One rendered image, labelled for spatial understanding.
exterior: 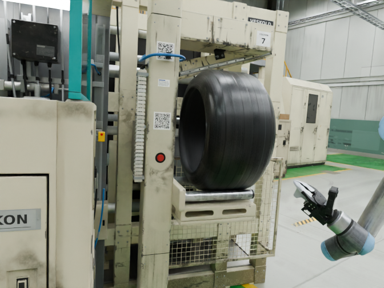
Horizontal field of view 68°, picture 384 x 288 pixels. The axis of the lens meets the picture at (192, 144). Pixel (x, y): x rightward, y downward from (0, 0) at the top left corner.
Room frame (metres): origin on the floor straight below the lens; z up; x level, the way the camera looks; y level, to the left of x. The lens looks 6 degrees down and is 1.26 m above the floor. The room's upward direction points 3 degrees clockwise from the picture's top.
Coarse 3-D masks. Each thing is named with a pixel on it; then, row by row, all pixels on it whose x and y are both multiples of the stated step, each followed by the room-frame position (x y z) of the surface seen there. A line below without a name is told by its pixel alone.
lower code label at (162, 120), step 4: (156, 112) 1.22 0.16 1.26; (160, 112) 1.22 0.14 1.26; (164, 112) 1.23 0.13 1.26; (156, 116) 1.22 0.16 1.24; (160, 116) 1.22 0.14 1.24; (164, 116) 1.23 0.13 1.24; (168, 116) 1.23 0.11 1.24; (156, 120) 1.22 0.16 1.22; (160, 120) 1.22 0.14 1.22; (164, 120) 1.23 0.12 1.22; (168, 120) 1.23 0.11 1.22; (156, 124) 1.22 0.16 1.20; (160, 124) 1.22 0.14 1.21; (164, 124) 1.23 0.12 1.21; (168, 124) 1.23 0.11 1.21; (156, 128) 1.22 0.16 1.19; (160, 128) 1.22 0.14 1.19; (164, 128) 1.23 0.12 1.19; (168, 128) 1.23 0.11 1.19
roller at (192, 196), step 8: (192, 192) 1.21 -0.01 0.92; (200, 192) 1.22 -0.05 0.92; (208, 192) 1.23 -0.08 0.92; (216, 192) 1.24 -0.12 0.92; (224, 192) 1.25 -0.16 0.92; (232, 192) 1.26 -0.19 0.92; (240, 192) 1.27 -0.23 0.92; (248, 192) 1.28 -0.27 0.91; (192, 200) 1.20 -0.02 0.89; (200, 200) 1.21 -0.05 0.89; (208, 200) 1.22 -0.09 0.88; (216, 200) 1.24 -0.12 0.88
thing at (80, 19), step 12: (72, 0) 0.46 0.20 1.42; (84, 0) 0.64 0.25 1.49; (72, 12) 0.46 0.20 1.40; (84, 12) 0.65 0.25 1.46; (72, 24) 0.46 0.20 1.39; (84, 24) 0.65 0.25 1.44; (72, 36) 0.46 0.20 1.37; (84, 36) 0.66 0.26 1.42; (72, 48) 0.46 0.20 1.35; (84, 48) 0.67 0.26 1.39; (72, 60) 0.46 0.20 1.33; (84, 60) 0.68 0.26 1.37; (72, 72) 0.46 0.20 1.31; (84, 72) 0.69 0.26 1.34; (72, 84) 0.46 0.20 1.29; (84, 84) 0.70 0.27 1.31; (72, 96) 0.46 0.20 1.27; (84, 96) 0.57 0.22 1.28
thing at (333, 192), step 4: (332, 188) 1.10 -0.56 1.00; (336, 188) 1.10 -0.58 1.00; (328, 192) 1.11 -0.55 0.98; (332, 192) 1.09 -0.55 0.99; (336, 192) 1.08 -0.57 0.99; (332, 196) 1.09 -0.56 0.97; (336, 196) 1.09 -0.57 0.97; (328, 200) 1.10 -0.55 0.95; (332, 200) 1.09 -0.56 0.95; (328, 204) 1.10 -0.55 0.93; (332, 204) 1.10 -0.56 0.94; (328, 208) 1.11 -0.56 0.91; (332, 208) 1.10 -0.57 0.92; (328, 212) 1.11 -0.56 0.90; (332, 212) 1.13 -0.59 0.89
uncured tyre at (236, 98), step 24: (216, 72) 1.27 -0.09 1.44; (192, 96) 1.57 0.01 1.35; (216, 96) 1.16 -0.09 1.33; (240, 96) 1.16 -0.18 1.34; (264, 96) 1.21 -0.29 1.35; (192, 120) 1.64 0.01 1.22; (216, 120) 1.12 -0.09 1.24; (240, 120) 1.12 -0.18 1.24; (264, 120) 1.16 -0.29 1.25; (192, 144) 1.63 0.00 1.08; (216, 144) 1.12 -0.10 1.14; (240, 144) 1.12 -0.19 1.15; (264, 144) 1.15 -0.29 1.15; (192, 168) 1.53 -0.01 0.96; (216, 168) 1.14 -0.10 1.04; (240, 168) 1.15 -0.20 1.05; (264, 168) 1.20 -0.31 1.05
